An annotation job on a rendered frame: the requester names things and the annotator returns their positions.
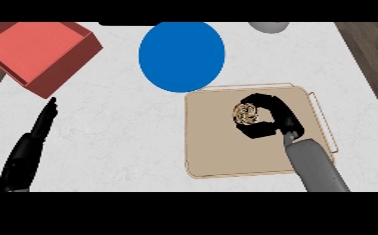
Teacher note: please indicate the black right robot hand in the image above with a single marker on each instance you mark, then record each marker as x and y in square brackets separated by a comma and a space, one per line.
[282, 111]

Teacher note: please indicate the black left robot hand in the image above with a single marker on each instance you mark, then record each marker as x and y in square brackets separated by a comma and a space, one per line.
[25, 155]

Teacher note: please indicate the tan frosted cupcake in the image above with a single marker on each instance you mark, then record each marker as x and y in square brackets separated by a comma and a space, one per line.
[245, 112]

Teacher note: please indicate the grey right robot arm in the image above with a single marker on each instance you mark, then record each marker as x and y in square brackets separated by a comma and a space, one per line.
[311, 165]

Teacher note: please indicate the beige rectangular tray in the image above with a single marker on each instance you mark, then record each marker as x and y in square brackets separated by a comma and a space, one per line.
[230, 145]

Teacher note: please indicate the blue round plate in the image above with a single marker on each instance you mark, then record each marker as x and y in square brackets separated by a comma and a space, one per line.
[181, 56]

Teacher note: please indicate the dark wooden surface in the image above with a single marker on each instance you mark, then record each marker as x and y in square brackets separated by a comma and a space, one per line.
[363, 50]

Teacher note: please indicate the grey rounded object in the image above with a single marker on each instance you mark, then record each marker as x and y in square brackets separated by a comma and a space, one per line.
[269, 26]

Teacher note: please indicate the red open box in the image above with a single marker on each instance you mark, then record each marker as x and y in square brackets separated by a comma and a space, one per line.
[41, 54]

